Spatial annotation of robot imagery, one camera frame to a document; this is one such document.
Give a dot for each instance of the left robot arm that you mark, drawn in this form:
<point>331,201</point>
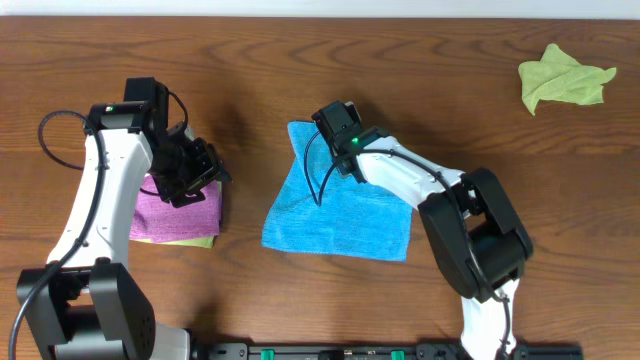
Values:
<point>84,303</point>

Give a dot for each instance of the crumpled green cloth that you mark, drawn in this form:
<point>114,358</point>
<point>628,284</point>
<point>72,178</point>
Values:
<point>558,77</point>

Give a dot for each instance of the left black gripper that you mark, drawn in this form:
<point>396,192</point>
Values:
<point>198,167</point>

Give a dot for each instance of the blue microfiber cloth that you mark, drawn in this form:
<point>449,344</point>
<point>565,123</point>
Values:
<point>345,218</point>

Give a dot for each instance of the folded green cloth under purple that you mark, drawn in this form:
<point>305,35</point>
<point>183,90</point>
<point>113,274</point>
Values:
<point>195,242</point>

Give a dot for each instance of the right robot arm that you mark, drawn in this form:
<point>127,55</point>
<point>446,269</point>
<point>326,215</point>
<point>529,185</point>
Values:
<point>476,236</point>

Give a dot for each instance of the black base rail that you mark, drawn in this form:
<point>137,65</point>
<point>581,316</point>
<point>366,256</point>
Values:
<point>423,351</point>

